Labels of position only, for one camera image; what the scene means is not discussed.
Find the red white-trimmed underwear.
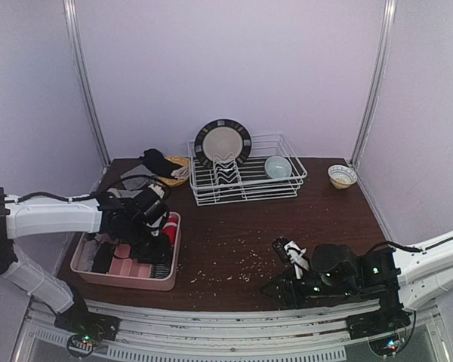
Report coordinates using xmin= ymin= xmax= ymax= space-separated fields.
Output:
xmin=162 ymin=213 xmax=180 ymax=247

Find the striped navy underwear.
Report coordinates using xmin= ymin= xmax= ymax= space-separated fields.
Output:
xmin=150 ymin=263 xmax=171 ymax=279

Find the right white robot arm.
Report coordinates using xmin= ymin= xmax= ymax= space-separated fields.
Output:
xmin=260 ymin=230 xmax=453 ymax=318

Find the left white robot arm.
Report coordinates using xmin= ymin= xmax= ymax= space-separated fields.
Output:
xmin=0 ymin=186 xmax=171 ymax=322

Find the grey striped underwear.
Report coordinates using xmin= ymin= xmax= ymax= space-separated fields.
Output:
xmin=120 ymin=164 xmax=157 ymax=191

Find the grey sock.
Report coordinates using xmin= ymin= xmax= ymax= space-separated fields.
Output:
xmin=108 ymin=185 xmax=165 ymax=198

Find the black clothing in organizer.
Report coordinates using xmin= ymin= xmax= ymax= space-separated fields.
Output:
xmin=91 ymin=243 xmax=114 ymax=274

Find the pink plastic organizer box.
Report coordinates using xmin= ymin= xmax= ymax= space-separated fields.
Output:
xmin=69 ymin=211 xmax=182 ymax=291

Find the black sock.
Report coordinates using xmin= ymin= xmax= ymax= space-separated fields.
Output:
xmin=139 ymin=149 xmax=182 ymax=179

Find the white cream sock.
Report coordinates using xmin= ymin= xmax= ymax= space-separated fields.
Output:
xmin=171 ymin=166 xmax=190 ymax=180

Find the patterned white yellow bowl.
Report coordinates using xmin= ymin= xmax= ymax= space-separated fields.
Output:
xmin=328 ymin=164 xmax=358 ymax=189

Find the light blue bowl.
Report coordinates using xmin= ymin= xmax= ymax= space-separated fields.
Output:
xmin=264 ymin=155 xmax=292 ymax=179

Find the black rimmed grey plate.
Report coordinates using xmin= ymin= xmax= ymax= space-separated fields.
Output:
xmin=193 ymin=119 xmax=252 ymax=168

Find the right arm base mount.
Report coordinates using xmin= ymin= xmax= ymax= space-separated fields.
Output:
xmin=346 ymin=308 xmax=417 ymax=359

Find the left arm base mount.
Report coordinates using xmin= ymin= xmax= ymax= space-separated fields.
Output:
xmin=54 ymin=312 xmax=120 ymax=359

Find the white wire dish rack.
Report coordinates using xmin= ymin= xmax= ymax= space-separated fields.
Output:
xmin=187 ymin=134 xmax=307 ymax=207

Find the left metal frame post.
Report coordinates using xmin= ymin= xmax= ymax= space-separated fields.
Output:
xmin=63 ymin=0 xmax=111 ymax=168

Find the metal frame post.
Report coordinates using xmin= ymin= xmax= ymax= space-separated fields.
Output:
xmin=350 ymin=0 xmax=397 ymax=168
xmin=63 ymin=0 xmax=111 ymax=168

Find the right metal frame post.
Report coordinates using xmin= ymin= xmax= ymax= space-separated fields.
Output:
xmin=350 ymin=0 xmax=397 ymax=168

